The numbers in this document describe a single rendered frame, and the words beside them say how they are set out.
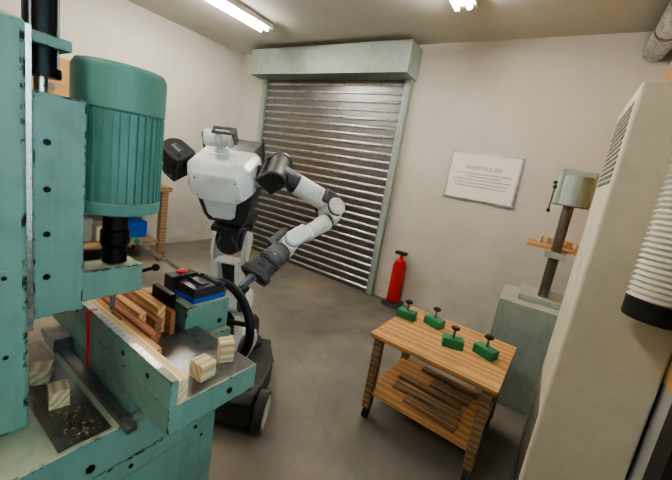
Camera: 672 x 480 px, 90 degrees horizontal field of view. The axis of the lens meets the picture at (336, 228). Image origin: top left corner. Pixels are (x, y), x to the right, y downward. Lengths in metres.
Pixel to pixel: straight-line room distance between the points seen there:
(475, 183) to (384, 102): 1.30
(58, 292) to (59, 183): 0.22
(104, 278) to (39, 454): 0.33
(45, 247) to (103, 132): 0.24
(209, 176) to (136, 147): 0.61
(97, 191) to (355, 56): 3.36
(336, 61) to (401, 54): 0.76
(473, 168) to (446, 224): 0.59
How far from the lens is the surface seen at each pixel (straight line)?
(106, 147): 0.83
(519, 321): 2.53
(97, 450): 0.90
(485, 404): 1.84
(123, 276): 0.94
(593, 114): 3.49
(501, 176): 3.43
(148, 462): 1.00
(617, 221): 1.47
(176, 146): 1.54
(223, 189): 1.41
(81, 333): 1.06
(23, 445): 0.91
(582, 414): 1.66
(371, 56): 3.83
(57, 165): 0.80
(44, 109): 0.79
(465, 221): 3.50
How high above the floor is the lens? 1.38
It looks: 10 degrees down
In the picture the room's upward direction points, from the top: 9 degrees clockwise
